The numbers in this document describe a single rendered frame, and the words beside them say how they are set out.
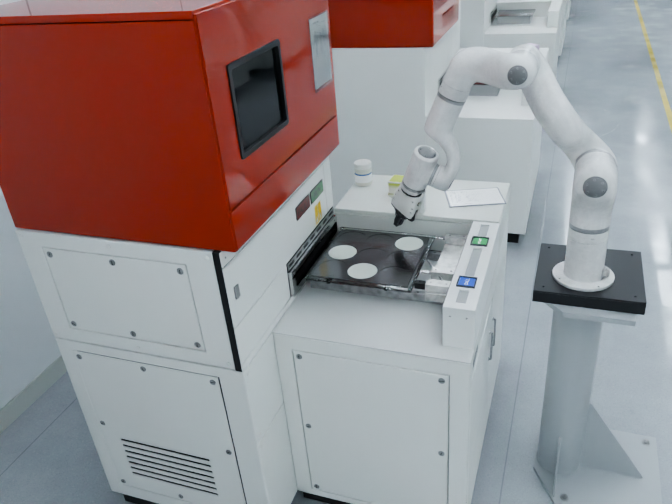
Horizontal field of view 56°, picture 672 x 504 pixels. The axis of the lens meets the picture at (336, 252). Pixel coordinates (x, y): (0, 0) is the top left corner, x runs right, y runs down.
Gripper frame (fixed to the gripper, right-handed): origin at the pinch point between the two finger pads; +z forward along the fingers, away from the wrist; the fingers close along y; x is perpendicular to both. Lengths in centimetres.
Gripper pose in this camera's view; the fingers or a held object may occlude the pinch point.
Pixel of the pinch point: (399, 220)
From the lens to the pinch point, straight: 226.7
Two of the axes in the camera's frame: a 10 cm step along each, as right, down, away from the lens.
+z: -2.2, 6.6, 7.2
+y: -6.6, -6.4, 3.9
